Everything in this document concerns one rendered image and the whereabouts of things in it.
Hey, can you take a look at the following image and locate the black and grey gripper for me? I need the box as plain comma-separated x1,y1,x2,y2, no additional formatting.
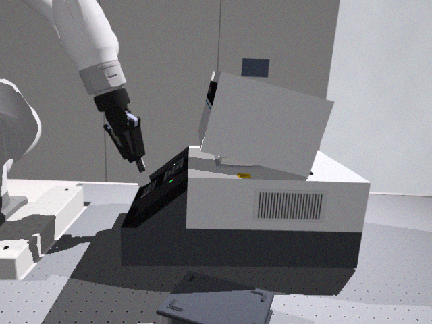
94,88,151,187

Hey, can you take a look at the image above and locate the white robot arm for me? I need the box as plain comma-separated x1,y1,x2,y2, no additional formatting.
0,0,126,227

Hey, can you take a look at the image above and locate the white benchtop lab instrument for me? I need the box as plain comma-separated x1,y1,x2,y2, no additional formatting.
121,71,371,269

